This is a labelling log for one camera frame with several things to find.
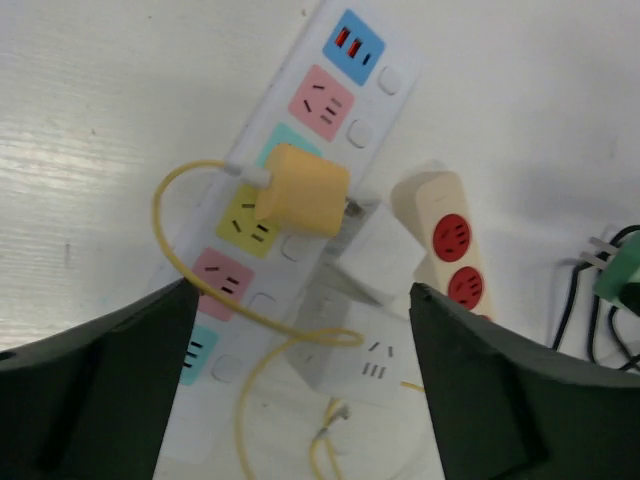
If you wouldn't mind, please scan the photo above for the yellow usb charger plug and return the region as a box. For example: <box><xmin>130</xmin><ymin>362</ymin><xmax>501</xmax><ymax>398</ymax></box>
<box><xmin>255</xmin><ymin>144</ymin><xmax>350</xmax><ymax>238</ymax></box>

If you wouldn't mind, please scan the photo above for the beige red power strip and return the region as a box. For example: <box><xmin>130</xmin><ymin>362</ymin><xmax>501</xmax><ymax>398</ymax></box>
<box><xmin>390</xmin><ymin>171</ymin><xmax>494</xmax><ymax>320</ymax></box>

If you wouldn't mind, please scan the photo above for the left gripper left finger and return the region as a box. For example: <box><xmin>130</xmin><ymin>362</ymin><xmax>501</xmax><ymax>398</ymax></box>
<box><xmin>1</xmin><ymin>280</ymin><xmax>199</xmax><ymax>480</ymax></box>

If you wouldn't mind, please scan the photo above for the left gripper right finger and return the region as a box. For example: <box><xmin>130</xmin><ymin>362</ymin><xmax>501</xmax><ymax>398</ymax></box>
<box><xmin>409</xmin><ymin>283</ymin><xmax>639</xmax><ymax>479</ymax></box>

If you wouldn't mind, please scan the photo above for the white cube socket adapter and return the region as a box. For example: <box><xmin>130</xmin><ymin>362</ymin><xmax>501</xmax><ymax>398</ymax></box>
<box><xmin>285</xmin><ymin>266</ymin><xmax>415</xmax><ymax>407</ymax></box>

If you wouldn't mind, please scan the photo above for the white charger block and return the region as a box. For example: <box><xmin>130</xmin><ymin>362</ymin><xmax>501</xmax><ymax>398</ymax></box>
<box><xmin>327</xmin><ymin>199</ymin><xmax>426</xmax><ymax>305</ymax></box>

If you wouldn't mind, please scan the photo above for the green usb charger plug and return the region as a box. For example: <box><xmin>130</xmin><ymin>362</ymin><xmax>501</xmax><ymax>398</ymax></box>
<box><xmin>580</xmin><ymin>231</ymin><xmax>639</xmax><ymax>316</ymax></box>

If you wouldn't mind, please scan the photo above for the white multicolour power strip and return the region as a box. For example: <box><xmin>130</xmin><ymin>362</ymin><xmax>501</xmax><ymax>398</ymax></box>
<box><xmin>161</xmin><ymin>1</ymin><xmax>420</xmax><ymax>464</ymax></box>

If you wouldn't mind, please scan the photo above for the black power cord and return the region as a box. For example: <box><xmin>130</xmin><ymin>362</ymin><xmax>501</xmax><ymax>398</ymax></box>
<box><xmin>549</xmin><ymin>224</ymin><xmax>640</xmax><ymax>374</ymax></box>

